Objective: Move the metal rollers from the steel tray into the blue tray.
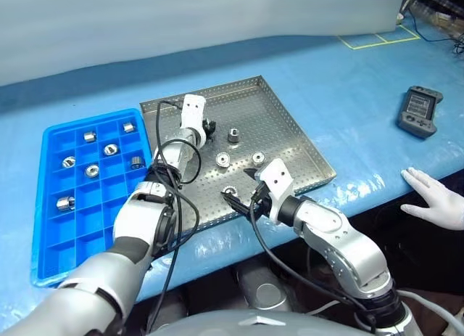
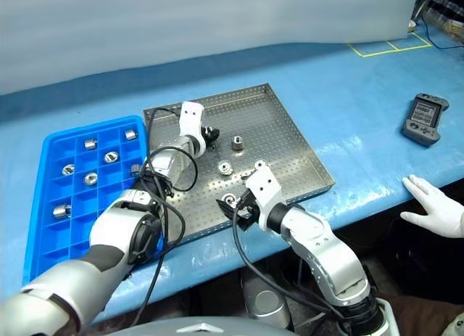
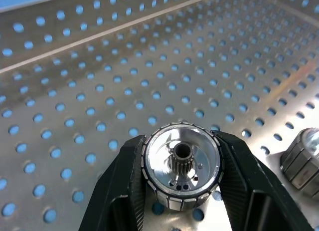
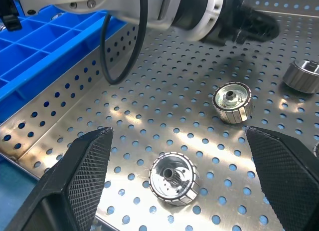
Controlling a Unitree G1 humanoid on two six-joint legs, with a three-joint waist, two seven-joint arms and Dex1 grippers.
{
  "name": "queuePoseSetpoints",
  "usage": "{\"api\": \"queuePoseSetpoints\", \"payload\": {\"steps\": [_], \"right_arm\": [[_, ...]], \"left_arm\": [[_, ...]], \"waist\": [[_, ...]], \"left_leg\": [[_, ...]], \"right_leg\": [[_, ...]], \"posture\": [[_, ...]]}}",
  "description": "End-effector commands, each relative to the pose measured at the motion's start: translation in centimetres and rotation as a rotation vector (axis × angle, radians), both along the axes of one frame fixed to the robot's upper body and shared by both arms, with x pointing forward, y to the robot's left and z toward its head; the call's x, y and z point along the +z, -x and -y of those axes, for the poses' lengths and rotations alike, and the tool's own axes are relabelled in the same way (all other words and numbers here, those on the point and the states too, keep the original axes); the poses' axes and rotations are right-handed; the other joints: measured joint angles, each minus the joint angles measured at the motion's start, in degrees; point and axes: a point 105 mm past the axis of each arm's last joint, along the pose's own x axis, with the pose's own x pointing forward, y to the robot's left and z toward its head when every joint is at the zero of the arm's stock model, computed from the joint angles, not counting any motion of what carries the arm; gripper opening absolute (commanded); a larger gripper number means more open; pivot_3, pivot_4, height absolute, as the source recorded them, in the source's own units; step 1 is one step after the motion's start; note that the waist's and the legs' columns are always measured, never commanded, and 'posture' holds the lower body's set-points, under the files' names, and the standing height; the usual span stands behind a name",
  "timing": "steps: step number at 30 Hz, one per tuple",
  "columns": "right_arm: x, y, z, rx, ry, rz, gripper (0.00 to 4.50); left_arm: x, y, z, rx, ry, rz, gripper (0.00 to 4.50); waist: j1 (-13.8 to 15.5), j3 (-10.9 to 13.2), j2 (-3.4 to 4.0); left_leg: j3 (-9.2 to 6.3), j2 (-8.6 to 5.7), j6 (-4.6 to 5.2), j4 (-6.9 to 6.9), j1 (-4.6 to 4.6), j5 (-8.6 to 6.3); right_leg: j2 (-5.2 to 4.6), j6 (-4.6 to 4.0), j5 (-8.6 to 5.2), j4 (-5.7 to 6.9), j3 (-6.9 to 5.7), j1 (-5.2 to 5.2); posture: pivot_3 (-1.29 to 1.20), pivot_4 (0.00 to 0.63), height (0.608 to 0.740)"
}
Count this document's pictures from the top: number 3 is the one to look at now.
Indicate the perforated steel tray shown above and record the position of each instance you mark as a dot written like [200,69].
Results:
[94,98]

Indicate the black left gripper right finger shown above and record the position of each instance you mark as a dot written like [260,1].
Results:
[249,181]

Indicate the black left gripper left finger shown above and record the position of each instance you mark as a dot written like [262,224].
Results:
[119,176]

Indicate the metal roller with gear shaft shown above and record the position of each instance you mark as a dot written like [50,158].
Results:
[159,161]
[301,166]

